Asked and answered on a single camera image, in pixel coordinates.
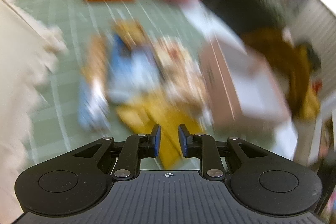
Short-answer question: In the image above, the yellow panda snack bag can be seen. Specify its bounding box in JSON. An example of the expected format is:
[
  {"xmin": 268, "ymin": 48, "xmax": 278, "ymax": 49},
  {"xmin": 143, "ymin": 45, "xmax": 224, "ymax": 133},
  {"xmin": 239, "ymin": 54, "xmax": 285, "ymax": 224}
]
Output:
[{"xmin": 116, "ymin": 94, "xmax": 204, "ymax": 169}]

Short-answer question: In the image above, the pink cardboard box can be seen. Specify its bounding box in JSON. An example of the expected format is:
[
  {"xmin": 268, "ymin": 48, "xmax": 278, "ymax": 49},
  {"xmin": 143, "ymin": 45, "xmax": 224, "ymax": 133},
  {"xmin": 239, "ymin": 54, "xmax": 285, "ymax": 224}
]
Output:
[{"xmin": 198, "ymin": 37, "xmax": 292, "ymax": 132}]

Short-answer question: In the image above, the blue white snack bag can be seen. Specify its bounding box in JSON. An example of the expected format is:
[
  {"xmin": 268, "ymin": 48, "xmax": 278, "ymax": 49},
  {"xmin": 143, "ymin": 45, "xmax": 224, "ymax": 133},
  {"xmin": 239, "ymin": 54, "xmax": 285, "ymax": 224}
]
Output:
[{"xmin": 77, "ymin": 34, "xmax": 160, "ymax": 131}]

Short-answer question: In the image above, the brown plush toy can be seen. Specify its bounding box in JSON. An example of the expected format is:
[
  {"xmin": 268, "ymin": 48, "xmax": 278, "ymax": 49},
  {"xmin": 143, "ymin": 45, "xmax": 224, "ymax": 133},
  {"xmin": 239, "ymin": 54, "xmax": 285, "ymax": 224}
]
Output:
[{"xmin": 240, "ymin": 28, "xmax": 321, "ymax": 121}]

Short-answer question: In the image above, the white lace cloth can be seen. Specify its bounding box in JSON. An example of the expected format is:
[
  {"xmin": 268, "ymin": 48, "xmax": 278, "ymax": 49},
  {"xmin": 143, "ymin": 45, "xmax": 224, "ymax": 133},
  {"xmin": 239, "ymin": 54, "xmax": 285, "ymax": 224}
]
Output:
[{"xmin": 1, "ymin": 0, "xmax": 67, "ymax": 223}]

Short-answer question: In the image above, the green grid tablecloth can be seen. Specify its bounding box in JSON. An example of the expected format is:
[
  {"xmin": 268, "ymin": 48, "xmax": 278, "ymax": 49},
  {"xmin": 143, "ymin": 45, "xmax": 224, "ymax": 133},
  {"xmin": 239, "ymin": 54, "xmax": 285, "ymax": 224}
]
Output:
[{"xmin": 10, "ymin": 0, "xmax": 300, "ymax": 171}]

